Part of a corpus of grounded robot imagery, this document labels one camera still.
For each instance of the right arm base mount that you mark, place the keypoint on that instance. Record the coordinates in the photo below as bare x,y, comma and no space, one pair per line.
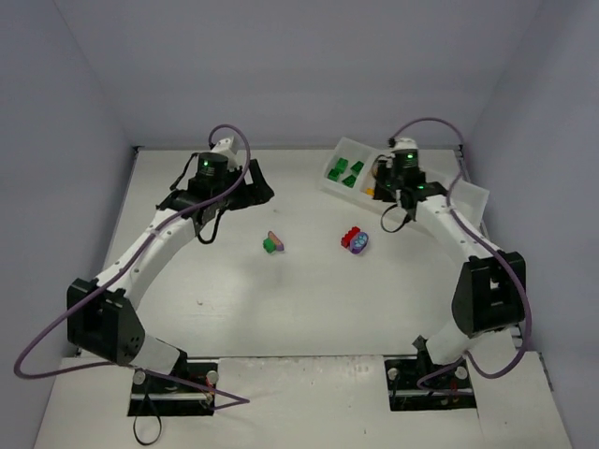
416,385

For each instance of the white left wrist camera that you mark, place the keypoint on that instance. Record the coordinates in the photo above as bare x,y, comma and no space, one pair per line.
226,147

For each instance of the green half-round lego brick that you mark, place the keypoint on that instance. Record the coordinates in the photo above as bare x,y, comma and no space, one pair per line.
269,245

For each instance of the purple paw print lego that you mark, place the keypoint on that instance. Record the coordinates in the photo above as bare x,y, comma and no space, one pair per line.
359,242

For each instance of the red lego brick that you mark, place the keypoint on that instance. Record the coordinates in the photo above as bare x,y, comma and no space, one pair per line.
349,235

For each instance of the clear plastic divided tray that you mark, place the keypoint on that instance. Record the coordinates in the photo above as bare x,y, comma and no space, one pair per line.
462,201

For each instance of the purple butterfly lego brick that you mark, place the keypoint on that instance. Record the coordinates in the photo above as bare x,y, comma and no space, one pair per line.
279,246

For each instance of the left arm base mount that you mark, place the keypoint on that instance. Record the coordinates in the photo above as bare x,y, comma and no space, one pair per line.
150,395

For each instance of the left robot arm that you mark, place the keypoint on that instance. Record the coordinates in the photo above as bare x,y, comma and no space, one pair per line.
104,320

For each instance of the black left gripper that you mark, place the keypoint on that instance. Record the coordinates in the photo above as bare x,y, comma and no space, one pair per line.
250,185

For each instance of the green lego brick in tray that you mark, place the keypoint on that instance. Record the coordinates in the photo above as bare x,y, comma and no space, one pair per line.
341,165

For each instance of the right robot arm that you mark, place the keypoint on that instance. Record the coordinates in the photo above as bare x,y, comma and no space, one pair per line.
489,292

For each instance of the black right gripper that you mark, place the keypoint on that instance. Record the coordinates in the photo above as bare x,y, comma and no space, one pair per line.
383,173

